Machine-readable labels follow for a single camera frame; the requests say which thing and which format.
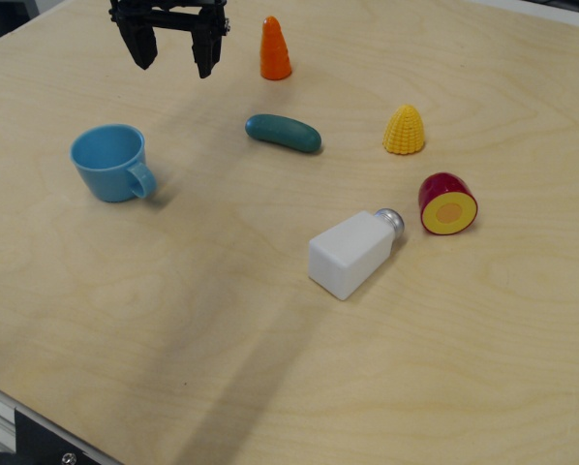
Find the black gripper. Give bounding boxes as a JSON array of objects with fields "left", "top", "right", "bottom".
[{"left": 109, "top": 1, "right": 229, "bottom": 78}]

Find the green toy cucumber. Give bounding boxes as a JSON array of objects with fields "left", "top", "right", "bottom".
[{"left": 245, "top": 113, "right": 322, "bottom": 153}]

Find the blue plastic cup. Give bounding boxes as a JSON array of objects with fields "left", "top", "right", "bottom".
[{"left": 70, "top": 124, "right": 157, "bottom": 202}]

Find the orange toy carrot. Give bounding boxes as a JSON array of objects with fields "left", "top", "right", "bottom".
[{"left": 259, "top": 15, "right": 292, "bottom": 80}]

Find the yellow toy corn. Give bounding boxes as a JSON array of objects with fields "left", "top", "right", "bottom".
[{"left": 382, "top": 105, "right": 425, "bottom": 155}]

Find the white salt shaker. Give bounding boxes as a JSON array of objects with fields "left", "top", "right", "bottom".
[{"left": 308, "top": 208, "right": 405, "bottom": 300}]

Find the red yellow toy fruit half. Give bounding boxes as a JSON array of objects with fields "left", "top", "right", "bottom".
[{"left": 418, "top": 172, "right": 478, "bottom": 235}]

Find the aluminium table frame rail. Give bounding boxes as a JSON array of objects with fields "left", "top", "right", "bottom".
[{"left": 0, "top": 391, "right": 118, "bottom": 465}]

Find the black corner bracket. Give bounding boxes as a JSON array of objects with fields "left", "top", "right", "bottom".
[{"left": 15, "top": 409, "right": 101, "bottom": 464}]

